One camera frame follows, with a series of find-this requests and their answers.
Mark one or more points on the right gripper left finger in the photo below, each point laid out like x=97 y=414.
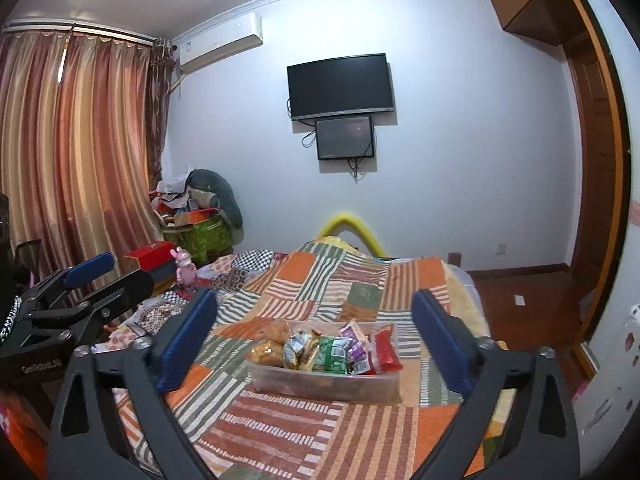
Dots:
x=88 y=438

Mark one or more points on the yellow fried snack bag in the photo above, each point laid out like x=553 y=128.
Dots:
x=267 y=353

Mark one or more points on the white air conditioner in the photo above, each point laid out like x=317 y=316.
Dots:
x=218 y=42

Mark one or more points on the small black wall monitor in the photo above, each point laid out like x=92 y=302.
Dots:
x=345 y=138

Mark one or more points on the purple rice cracker pack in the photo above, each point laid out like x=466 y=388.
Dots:
x=359 y=349

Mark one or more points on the orange snack bag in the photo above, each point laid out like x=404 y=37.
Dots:
x=277 y=331

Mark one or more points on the red snack bag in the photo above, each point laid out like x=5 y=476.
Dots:
x=384 y=357

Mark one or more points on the white blue snack bag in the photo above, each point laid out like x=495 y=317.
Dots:
x=296 y=348

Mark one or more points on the patchwork striped bed blanket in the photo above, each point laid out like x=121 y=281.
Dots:
x=241 y=433

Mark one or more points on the grey plush pillow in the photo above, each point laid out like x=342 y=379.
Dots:
x=209 y=181

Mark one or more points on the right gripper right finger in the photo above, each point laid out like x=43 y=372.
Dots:
x=515 y=421

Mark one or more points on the striped orange curtain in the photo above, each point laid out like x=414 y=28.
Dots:
x=75 y=145

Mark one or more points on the wooden wardrobe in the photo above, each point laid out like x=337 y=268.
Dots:
x=603 y=136

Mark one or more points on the pink plush toy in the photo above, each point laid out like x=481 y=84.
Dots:
x=185 y=268

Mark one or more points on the clear plastic storage box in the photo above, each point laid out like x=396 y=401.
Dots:
x=322 y=386

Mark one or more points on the dark blue box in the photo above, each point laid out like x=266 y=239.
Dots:
x=164 y=272

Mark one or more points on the green snack bag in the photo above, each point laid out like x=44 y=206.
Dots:
x=332 y=355

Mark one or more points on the black wall television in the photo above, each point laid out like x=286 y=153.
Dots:
x=340 y=86

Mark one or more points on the green storage bag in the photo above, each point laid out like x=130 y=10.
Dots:
x=205 y=241

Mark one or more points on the red box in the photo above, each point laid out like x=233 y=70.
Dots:
x=149 y=257

